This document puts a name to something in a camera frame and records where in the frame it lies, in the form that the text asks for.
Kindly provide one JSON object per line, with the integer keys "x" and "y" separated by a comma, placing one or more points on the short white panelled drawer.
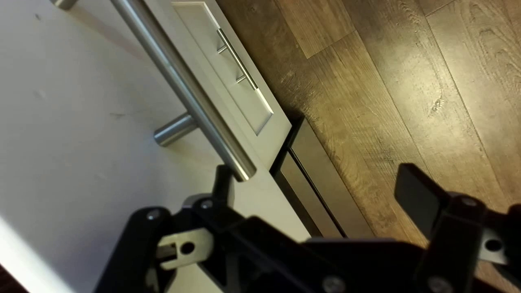
{"x": 249, "y": 115}

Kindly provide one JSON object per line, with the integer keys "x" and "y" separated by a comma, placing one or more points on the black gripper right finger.
{"x": 456, "y": 236}

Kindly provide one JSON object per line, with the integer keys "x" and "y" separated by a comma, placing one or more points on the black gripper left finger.
{"x": 179, "y": 260}

